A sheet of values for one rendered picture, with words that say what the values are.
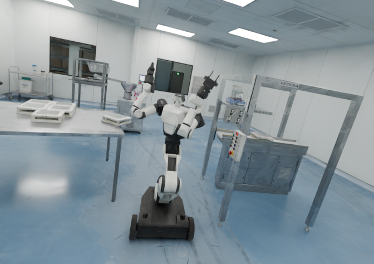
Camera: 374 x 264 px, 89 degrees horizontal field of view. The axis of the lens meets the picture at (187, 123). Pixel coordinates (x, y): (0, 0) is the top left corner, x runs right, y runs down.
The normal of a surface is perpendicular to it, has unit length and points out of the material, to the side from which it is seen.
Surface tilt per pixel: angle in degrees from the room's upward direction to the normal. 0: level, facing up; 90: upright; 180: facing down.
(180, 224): 45
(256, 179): 90
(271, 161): 90
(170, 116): 90
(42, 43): 90
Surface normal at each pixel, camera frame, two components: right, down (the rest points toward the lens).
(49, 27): 0.26, 0.27
